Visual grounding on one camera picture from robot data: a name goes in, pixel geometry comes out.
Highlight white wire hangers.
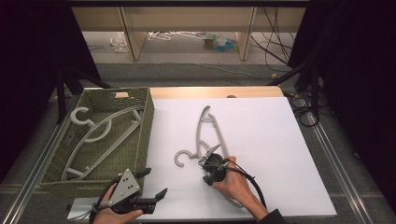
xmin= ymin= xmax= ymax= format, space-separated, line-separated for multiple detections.
xmin=147 ymin=30 xmax=204 ymax=42

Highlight clear plastic bag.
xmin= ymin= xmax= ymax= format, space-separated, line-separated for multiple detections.
xmin=109 ymin=30 xmax=129 ymax=53

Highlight person's right hand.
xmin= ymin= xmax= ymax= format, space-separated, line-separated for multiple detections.
xmin=212 ymin=156 xmax=270 ymax=220

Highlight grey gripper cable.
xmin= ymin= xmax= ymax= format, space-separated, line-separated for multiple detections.
xmin=66 ymin=201 xmax=106 ymax=224

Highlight white table cover sheet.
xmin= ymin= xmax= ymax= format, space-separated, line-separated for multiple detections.
xmin=66 ymin=96 xmax=338 ymax=220

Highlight colourful plastic toys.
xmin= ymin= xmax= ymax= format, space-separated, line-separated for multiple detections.
xmin=202 ymin=33 xmax=240 ymax=53

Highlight beige desk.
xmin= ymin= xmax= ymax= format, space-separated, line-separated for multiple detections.
xmin=71 ymin=6 xmax=307 ymax=62

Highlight person's left hand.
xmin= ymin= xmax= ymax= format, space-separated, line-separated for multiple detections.
xmin=92 ymin=183 xmax=144 ymax=224

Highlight grey plastic clothes hanger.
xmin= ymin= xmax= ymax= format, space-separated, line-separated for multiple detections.
xmin=61 ymin=106 xmax=146 ymax=182
xmin=173 ymin=105 xmax=245 ymax=209

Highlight aluminium frame rail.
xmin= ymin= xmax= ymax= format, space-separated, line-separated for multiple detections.
xmin=0 ymin=92 xmax=86 ymax=224
xmin=298 ymin=99 xmax=396 ymax=217

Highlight black curtain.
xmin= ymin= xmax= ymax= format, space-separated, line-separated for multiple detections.
xmin=288 ymin=0 xmax=396 ymax=214
xmin=0 ymin=0 xmax=102 ymax=183

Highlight black power cables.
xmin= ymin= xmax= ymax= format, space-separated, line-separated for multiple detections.
xmin=250 ymin=6 xmax=297 ymax=67

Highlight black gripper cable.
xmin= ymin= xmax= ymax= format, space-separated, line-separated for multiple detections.
xmin=222 ymin=160 xmax=268 ymax=209

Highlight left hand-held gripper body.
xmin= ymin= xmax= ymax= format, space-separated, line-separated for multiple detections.
xmin=96 ymin=168 xmax=157 ymax=216

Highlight black metal stand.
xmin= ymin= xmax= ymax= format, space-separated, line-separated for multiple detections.
xmin=55 ymin=64 xmax=112 ymax=124
xmin=266 ymin=60 xmax=322 ymax=121

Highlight coiled black cables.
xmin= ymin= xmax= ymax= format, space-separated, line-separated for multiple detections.
xmin=285 ymin=91 xmax=322 ymax=128

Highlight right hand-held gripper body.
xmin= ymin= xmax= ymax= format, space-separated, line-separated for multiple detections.
xmin=202 ymin=152 xmax=232 ymax=187

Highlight green woven basket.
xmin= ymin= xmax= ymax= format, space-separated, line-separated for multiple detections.
xmin=38 ymin=87 xmax=156 ymax=199

